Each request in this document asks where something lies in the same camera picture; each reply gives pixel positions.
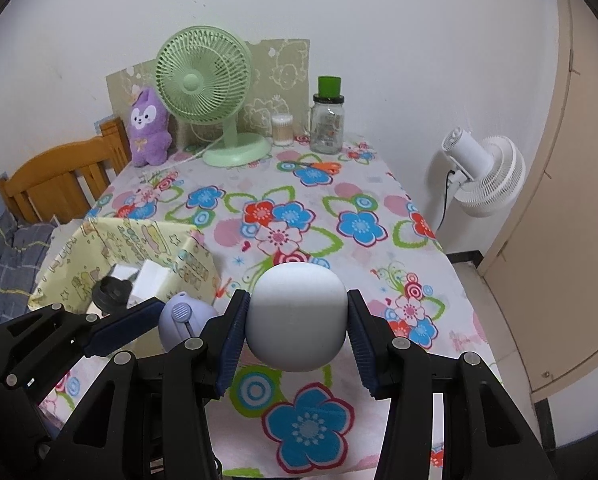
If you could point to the wooden chair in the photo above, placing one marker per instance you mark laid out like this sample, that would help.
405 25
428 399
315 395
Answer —
65 181

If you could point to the green cup on jar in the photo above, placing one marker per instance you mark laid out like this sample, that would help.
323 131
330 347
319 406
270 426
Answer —
329 87

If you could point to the orange handled scissors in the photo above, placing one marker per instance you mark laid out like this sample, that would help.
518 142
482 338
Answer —
331 168

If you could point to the glass mason jar mug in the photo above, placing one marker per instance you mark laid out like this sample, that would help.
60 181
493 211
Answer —
326 125

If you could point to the yellow patterned storage box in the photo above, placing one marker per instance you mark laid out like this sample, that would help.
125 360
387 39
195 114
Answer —
100 244

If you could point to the beige door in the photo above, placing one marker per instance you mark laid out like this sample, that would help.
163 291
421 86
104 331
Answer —
545 276

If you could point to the purple plush bunny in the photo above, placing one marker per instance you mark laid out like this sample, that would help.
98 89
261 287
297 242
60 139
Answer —
148 132

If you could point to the floral tablecloth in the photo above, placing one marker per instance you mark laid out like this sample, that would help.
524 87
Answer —
361 225

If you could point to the black round lens cap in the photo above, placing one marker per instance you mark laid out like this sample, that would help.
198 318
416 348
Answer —
111 294

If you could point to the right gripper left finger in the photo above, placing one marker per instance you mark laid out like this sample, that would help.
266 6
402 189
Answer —
146 418

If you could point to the white square charger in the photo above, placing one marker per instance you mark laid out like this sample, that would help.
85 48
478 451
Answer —
123 272

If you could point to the cotton swab container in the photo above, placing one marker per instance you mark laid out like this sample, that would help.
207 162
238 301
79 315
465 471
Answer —
282 129

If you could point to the white oval earbud case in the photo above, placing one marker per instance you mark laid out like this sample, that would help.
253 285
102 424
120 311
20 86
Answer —
296 320

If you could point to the white 45W charger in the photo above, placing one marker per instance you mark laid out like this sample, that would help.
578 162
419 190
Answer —
148 282

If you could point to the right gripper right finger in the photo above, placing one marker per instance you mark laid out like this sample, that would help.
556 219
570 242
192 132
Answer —
485 435

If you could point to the white standing fan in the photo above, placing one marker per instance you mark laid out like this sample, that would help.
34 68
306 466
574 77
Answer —
488 175

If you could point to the lavender round tape measure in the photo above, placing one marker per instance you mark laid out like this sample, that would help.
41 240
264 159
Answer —
183 317

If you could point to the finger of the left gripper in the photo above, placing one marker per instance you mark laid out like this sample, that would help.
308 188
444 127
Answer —
116 330

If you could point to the green desk fan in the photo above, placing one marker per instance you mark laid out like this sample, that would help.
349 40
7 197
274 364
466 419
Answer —
203 75

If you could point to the blue plaid bedding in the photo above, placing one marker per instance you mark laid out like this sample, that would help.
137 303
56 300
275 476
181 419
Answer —
23 248

